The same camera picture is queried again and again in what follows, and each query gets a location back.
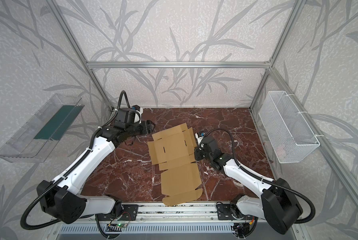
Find brown cardboard box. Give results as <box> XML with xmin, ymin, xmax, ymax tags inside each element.
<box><xmin>147</xmin><ymin>123</ymin><xmax>203</xmax><ymax>206</ymax></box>

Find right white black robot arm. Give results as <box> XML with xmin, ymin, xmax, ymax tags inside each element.
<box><xmin>195</xmin><ymin>133</ymin><xmax>303</xmax><ymax>235</ymax></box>

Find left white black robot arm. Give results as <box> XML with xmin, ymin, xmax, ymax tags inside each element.
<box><xmin>37</xmin><ymin>105</ymin><xmax>155</xmax><ymax>224</ymax></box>

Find black connector box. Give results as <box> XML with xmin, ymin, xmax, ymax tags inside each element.
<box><xmin>231</xmin><ymin>223</ymin><xmax>251</xmax><ymax>239</ymax></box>

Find green circuit board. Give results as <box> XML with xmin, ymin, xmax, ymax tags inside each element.
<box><xmin>105</xmin><ymin>222</ymin><xmax>129</xmax><ymax>232</ymax></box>

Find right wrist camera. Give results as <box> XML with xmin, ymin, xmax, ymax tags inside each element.
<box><xmin>195</xmin><ymin>131</ymin><xmax>206</xmax><ymax>147</ymax></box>

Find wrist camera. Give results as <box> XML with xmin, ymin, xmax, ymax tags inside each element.
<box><xmin>131</xmin><ymin>105</ymin><xmax>143</xmax><ymax>123</ymax></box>
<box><xmin>195</xmin><ymin>131</ymin><xmax>206</xmax><ymax>147</ymax></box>

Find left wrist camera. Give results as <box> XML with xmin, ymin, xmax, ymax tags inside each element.
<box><xmin>131</xmin><ymin>105</ymin><xmax>143</xmax><ymax>123</ymax></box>

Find right black corrugated cable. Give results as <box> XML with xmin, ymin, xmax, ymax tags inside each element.
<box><xmin>202</xmin><ymin>128</ymin><xmax>316</xmax><ymax>225</ymax></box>

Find black corrugated cable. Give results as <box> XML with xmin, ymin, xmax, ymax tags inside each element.
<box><xmin>202</xmin><ymin>128</ymin><xmax>316</xmax><ymax>225</ymax></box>
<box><xmin>19</xmin><ymin>90</ymin><xmax>131</xmax><ymax>231</ymax></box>

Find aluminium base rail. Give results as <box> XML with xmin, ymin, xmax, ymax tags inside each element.
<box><xmin>48</xmin><ymin>201</ymin><xmax>304</xmax><ymax>224</ymax></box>

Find white wire mesh basket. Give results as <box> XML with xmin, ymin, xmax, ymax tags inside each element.
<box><xmin>259</xmin><ymin>91</ymin><xmax>320</xmax><ymax>164</ymax></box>

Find left black corrugated cable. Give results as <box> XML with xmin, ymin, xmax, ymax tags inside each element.
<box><xmin>19</xmin><ymin>90</ymin><xmax>131</xmax><ymax>231</ymax></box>

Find clear plastic wall bin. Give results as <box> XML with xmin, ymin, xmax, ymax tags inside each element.
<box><xmin>0</xmin><ymin>94</ymin><xmax>85</xmax><ymax>163</ymax></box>

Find aluminium frame enclosure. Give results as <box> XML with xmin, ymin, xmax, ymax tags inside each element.
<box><xmin>45</xmin><ymin>0</ymin><xmax>358</xmax><ymax>226</ymax></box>

